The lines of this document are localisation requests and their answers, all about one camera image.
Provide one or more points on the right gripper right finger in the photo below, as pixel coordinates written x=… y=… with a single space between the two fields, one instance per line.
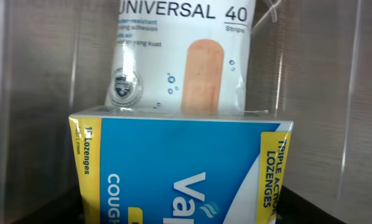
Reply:
x=294 y=209

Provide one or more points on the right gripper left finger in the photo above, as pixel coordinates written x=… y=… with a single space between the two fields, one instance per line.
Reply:
x=66 y=209

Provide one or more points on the blue VapoDrops lozenge box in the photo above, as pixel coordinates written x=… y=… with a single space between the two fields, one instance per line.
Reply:
x=147 y=166

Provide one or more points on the clear plastic container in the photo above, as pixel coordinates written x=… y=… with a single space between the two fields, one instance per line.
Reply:
x=310 y=62

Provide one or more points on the white Hansaplast plaster box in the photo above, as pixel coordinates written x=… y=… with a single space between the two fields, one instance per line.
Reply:
x=189 y=55

